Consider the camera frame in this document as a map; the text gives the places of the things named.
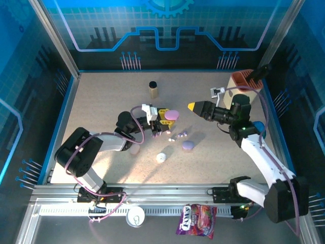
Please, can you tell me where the white slotted cable duct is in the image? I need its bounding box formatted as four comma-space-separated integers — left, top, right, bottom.
39, 205, 234, 217

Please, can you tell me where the blue topped plastic cup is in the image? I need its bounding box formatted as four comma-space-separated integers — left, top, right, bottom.
252, 121, 267, 140

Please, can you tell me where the aluminium table rail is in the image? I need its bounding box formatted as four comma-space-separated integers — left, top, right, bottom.
29, 182, 305, 205

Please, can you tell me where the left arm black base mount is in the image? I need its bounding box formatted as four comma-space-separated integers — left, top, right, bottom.
77, 187, 125, 204

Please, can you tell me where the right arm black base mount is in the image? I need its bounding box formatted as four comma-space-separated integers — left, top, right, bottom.
212, 186, 254, 204

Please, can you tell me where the white round tin lid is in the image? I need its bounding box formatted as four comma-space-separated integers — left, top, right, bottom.
126, 205, 146, 228

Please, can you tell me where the beige bottle black cap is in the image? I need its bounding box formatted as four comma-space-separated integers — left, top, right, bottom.
148, 80, 159, 99

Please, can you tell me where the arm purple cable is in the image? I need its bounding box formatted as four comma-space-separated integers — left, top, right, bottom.
223, 85, 302, 238
64, 105, 145, 224

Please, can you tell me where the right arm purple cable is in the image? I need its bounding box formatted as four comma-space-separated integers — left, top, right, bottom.
223, 85, 302, 238

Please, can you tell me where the purple earbud charging case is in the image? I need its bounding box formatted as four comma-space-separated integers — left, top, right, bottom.
182, 140, 196, 152

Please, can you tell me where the lilac pink charging case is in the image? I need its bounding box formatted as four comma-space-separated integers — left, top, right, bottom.
164, 109, 180, 121

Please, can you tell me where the purple candy bag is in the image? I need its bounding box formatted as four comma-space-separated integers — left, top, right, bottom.
176, 203, 218, 240

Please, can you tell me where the aluminium frame post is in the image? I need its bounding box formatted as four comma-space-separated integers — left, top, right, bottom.
28, 0, 82, 78
258, 0, 307, 74

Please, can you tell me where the beige knife block orange top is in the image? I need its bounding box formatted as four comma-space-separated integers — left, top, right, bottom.
222, 69, 264, 109

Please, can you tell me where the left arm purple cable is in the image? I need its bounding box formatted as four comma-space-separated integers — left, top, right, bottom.
64, 105, 145, 224

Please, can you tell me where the black knife handle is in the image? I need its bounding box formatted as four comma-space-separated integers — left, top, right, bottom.
247, 63, 272, 83

